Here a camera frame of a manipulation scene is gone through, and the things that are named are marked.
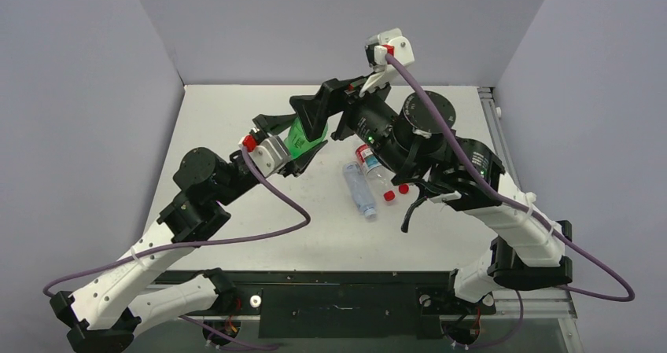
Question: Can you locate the green plastic bottle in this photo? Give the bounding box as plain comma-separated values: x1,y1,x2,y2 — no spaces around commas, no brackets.
285,118,329,159

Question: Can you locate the red bottle cap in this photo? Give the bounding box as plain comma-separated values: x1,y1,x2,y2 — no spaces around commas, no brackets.
398,184,410,194

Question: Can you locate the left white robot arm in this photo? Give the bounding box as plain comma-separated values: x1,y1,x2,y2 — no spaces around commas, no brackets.
50,114,327,352

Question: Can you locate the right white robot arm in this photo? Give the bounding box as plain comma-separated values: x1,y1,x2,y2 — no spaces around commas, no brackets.
289,77,573,311

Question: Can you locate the clear bottle blue cap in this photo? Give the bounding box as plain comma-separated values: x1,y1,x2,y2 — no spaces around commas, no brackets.
342,162,377,220

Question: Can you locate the clear bottle red blue label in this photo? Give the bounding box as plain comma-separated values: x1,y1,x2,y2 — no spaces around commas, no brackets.
355,144,396,203

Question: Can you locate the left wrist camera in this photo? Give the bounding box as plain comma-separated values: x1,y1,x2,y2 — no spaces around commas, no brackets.
238,134,293,178

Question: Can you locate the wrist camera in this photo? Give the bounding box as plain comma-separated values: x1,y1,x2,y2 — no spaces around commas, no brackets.
359,28,415,96
238,134,293,178

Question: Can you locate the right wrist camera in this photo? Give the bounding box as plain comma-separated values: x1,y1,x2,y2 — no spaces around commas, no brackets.
359,28,415,96

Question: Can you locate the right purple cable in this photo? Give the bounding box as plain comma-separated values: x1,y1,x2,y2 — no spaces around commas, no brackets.
384,53,636,303

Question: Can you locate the purple cable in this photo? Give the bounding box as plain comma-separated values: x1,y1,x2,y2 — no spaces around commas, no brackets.
384,53,636,303
42,149,312,353

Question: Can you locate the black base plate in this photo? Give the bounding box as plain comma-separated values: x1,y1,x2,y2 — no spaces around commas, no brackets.
140,270,548,341

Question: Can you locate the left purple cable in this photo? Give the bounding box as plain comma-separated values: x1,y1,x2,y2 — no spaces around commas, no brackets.
42,149,312,353

